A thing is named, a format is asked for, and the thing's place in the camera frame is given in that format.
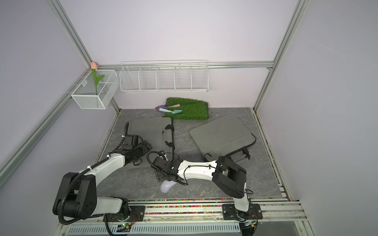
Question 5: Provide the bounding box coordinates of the grey laptop bag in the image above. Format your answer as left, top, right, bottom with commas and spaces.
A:
190, 114, 257, 163
127, 117, 175, 161

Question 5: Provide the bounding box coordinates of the purple pink garden trowel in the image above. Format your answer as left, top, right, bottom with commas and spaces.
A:
156, 104, 181, 111

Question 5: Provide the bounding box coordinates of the pink artificial tulip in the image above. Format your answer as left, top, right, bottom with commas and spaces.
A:
91, 62, 104, 95

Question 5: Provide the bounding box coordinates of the long white wire basket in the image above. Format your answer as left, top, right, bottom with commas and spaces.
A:
120, 65, 209, 92

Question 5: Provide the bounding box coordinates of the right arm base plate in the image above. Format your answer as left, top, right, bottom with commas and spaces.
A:
222, 203, 263, 222

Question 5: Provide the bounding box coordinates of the aluminium wall rail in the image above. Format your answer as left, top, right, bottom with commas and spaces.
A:
98, 60, 275, 70

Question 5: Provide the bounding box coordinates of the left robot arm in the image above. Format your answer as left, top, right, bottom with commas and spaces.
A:
52, 124, 152, 225

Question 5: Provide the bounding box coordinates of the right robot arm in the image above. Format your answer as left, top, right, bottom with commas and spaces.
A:
146, 151, 252, 222

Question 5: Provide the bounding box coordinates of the teal garden trowel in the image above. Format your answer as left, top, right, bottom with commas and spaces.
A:
159, 108, 183, 114

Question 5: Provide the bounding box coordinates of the small white mesh basket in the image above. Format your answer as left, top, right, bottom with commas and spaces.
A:
71, 70, 120, 110

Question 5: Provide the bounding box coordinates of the white computer mouse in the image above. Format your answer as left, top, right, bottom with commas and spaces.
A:
160, 180, 177, 193

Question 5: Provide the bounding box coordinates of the aluminium front rail frame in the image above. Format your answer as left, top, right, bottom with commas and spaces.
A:
54, 198, 314, 236

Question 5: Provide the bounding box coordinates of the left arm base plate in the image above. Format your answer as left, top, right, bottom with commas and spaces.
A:
105, 205, 146, 223

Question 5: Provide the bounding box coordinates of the green artificial grass mat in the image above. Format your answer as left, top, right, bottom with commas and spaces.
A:
165, 97, 210, 120

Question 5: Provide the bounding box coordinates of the white vented cable duct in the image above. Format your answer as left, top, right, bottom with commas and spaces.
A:
64, 222, 241, 236

